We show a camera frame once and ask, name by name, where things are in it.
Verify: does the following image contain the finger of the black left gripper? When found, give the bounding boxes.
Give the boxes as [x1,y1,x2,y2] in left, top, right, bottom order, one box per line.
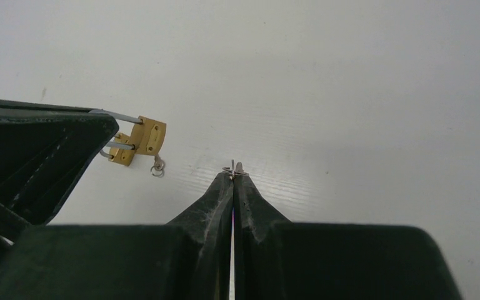
[0,99,96,121]

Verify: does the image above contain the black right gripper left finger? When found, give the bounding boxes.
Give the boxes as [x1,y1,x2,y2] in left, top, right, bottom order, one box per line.
[0,173,233,299]

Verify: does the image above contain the brass padlock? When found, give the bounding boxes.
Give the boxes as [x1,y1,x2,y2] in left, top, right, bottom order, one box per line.
[91,109,167,171]

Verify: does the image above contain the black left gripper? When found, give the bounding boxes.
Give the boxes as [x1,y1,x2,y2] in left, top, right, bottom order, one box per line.
[0,113,119,263]

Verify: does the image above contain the silver keys of padlock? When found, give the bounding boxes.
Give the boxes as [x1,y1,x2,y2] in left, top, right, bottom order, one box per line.
[222,159,249,180]

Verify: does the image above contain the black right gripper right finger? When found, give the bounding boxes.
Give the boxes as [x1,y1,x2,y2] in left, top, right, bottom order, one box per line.
[234,176,461,299]

